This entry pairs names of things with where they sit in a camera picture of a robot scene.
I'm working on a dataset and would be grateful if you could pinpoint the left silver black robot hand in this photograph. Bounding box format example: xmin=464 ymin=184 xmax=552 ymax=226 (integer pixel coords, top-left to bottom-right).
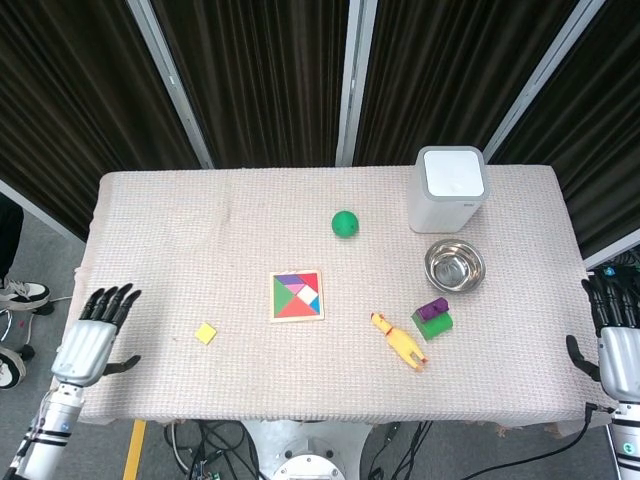
xmin=51 ymin=283 xmax=143 ymax=387

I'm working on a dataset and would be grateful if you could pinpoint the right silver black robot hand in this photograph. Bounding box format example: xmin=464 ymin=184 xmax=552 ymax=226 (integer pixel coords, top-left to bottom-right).
xmin=565 ymin=274 xmax=640 ymax=401

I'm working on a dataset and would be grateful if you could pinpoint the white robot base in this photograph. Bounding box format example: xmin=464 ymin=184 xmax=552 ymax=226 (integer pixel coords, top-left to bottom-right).
xmin=239 ymin=419 xmax=374 ymax=480

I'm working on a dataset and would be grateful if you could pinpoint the green large triangle tangram piece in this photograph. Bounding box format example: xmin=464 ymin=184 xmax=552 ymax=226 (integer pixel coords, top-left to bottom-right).
xmin=273 ymin=277 xmax=297 ymax=316

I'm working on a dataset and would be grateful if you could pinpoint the red large triangle tangram piece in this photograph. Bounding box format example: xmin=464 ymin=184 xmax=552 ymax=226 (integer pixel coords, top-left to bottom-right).
xmin=276 ymin=298 xmax=317 ymax=319

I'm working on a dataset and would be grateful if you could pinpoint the white plastic lidded bin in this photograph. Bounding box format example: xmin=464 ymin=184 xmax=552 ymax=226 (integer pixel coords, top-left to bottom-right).
xmin=407 ymin=145 xmax=490 ymax=234

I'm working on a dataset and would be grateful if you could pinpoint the wooden tangram puzzle tray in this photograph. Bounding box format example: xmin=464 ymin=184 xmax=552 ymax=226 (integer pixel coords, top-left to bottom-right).
xmin=269 ymin=270 xmax=325 ymax=324

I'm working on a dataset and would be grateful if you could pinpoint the black white sneaker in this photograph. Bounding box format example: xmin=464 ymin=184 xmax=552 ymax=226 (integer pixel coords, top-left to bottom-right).
xmin=0 ymin=347 xmax=27 ymax=390
xmin=0 ymin=278 xmax=52 ymax=312

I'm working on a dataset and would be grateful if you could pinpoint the black trouser leg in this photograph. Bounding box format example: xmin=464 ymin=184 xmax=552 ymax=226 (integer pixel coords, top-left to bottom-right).
xmin=0 ymin=193 xmax=25 ymax=282

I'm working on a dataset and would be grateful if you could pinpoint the green toy building block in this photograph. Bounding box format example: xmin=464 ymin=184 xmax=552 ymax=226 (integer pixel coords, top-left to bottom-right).
xmin=411 ymin=308 xmax=455 ymax=343

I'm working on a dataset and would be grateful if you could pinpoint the stainless steel bowl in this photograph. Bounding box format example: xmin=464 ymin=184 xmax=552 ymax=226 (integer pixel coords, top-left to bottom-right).
xmin=424 ymin=238 xmax=487 ymax=292

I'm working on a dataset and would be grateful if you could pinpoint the purple toy building block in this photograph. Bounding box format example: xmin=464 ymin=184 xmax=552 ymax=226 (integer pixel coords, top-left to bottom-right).
xmin=417 ymin=297 xmax=450 ymax=322

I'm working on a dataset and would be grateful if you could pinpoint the dark brown curtain panel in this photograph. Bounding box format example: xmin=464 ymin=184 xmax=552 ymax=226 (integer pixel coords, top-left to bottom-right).
xmin=0 ymin=0 xmax=202 ymax=242
xmin=149 ymin=0 xmax=352 ymax=169
xmin=353 ymin=0 xmax=582 ymax=166
xmin=492 ymin=0 xmax=640 ymax=259

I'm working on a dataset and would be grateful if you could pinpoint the beige woven tablecloth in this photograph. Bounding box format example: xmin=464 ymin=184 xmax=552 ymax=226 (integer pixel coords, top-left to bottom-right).
xmin=52 ymin=164 xmax=626 ymax=429

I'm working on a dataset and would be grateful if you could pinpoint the yellow rubber chicken toy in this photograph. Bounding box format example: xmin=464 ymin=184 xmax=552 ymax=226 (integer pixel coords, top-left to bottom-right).
xmin=370 ymin=312 xmax=430 ymax=373

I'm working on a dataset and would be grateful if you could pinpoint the green ball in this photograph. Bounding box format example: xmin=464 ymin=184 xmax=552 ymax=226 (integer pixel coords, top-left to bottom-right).
xmin=331 ymin=210 xmax=360 ymax=240

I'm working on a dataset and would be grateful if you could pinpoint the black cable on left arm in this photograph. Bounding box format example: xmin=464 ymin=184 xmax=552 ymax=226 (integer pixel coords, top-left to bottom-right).
xmin=2 ymin=389 xmax=54 ymax=479

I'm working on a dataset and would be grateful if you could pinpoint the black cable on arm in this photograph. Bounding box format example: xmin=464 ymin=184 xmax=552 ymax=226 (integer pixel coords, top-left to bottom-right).
xmin=2 ymin=389 xmax=54 ymax=479
xmin=469 ymin=402 xmax=619 ymax=480

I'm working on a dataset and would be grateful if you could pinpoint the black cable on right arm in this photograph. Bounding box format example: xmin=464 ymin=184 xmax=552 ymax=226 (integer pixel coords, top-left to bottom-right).
xmin=469 ymin=402 xmax=619 ymax=480

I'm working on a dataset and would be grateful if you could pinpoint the grey metal frame post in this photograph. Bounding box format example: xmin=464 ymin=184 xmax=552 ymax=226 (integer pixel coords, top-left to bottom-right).
xmin=582 ymin=238 xmax=640 ymax=270
xmin=482 ymin=0 xmax=609 ymax=162
xmin=127 ymin=0 xmax=215 ymax=169
xmin=334 ymin=0 xmax=377 ymax=167
xmin=0 ymin=178 xmax=87 ymax=245

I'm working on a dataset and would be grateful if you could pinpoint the black floor cable bundle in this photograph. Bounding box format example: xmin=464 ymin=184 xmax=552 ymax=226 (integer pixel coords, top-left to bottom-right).
xmin=367 ymin=420 xmax=436 ymax=480
xmin=164 ymin=419 xmax=261 ymax=480

